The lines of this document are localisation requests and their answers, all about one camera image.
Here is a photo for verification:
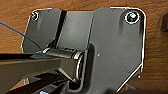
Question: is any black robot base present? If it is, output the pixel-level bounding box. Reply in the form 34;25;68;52
21;6;146;94

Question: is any thin blue cable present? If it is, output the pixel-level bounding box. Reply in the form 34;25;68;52
0;21;43;55

